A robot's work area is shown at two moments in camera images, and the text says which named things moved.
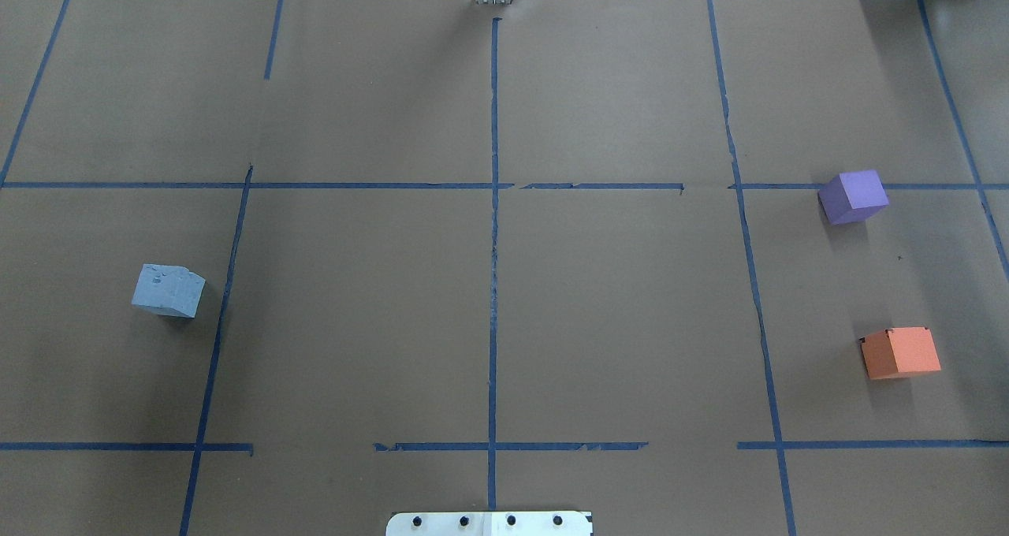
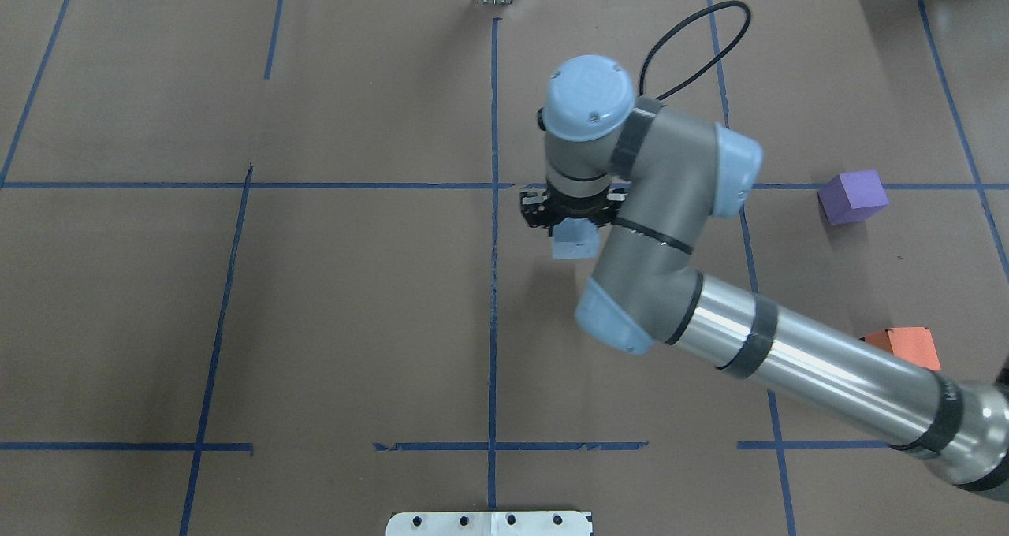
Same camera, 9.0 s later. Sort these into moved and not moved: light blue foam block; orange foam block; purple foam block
Moved: light blue foam block
Not moved: orange foam block; purple foam block
